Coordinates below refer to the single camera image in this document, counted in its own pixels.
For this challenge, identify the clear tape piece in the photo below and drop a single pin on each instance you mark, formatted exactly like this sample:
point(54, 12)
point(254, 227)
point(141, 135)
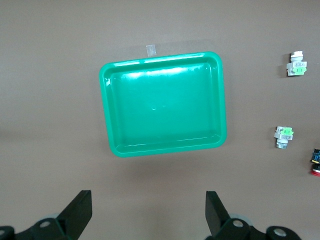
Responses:
point(151, 50)

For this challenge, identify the red push button blue-black body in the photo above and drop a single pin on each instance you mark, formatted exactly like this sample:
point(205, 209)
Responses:
point(316, 160)

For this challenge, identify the green plastic tray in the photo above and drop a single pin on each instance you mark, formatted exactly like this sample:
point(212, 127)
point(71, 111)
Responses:
point(162, 105)

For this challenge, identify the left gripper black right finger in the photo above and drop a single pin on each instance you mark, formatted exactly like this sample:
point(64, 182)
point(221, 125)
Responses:
point(220, 220)

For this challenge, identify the green push button white body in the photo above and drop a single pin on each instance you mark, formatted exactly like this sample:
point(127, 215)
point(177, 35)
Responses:
point(296, 68)
point(283, 136)

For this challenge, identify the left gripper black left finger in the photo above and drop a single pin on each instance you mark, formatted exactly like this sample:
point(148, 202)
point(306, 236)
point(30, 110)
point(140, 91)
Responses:
point(75, 215)

